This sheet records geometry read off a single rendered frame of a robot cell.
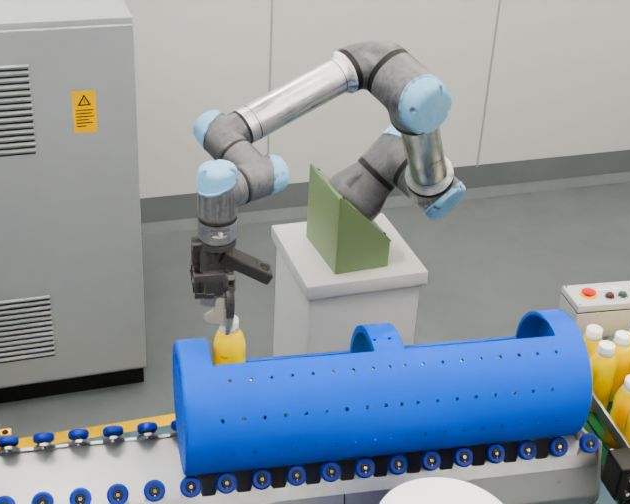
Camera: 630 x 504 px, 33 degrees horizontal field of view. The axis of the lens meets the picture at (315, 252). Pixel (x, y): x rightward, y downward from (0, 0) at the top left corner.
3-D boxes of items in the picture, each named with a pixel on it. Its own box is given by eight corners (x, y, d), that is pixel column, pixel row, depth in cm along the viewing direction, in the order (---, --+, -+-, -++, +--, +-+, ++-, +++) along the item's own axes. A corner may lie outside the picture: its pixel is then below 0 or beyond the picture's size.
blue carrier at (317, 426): (174, 433, 240) (170, 318, 230) (534, 397, 258) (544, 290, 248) (187, 503, 214) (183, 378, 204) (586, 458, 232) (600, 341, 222)
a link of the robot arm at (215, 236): (234, 207, 206) (240, 228, 199) (234, 228, 209) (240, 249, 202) (195, 210, 205) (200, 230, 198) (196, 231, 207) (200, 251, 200)
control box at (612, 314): (555, 318, 276) (562, 284, 271) (625, 312, 280) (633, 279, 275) (571, 339, 268) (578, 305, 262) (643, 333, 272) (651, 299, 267)
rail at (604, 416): (563, 366, 266) (565, 356, 265) (566, 365, 266) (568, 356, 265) (637, 473, 232) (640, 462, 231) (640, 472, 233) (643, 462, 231)
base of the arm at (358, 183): (323, 172, 269) (349, 144, 268) (363, 208, 276) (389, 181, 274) (337, 191, 256) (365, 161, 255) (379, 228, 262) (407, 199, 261)
